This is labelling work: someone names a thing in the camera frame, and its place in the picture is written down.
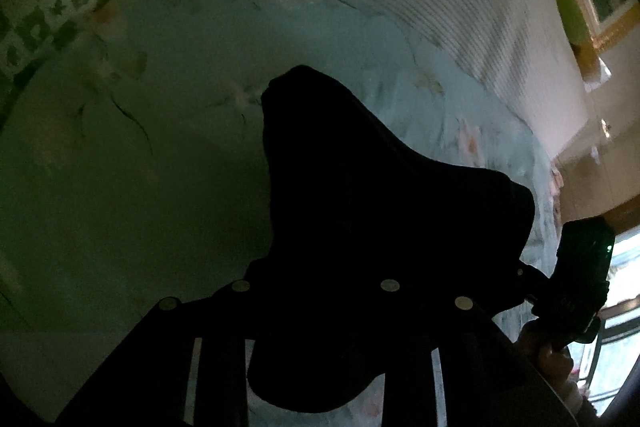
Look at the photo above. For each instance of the bright window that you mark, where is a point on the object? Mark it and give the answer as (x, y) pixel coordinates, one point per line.
(617, 322)

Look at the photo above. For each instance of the black pants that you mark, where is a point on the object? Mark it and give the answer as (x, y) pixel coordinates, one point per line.
(350, 182)

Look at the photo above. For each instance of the person's right hand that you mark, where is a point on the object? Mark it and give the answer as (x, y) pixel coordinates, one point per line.
(547, 357)

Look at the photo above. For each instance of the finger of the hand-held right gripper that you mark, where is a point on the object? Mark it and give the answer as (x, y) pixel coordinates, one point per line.
(531, 282)

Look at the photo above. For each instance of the teal floral bedsheet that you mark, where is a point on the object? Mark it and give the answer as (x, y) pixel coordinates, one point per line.
(150, 182)

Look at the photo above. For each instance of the light green pillow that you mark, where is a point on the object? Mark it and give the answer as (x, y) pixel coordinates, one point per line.
(572, 14)

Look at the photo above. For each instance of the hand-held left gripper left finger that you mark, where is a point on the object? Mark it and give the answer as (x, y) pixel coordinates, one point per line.
(225, 357)

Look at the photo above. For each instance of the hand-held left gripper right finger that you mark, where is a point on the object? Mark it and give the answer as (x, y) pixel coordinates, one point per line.
(410, 357)

